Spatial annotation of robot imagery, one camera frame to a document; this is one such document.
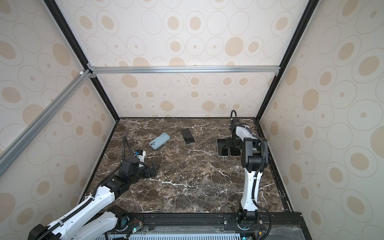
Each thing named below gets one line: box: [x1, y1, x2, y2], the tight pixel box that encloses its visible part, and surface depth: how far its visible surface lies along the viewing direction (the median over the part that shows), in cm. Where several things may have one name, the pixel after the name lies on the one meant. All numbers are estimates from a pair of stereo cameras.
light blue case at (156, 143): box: [149, 132, 171, 150], surface depth 108 cm
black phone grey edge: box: [180, 127, 196, 145], surface depth 111 cm
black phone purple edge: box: [229, 146, 242, 157], surface depth 101 cm
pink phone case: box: [229, 146, 243, 157], surface depth 101 cm
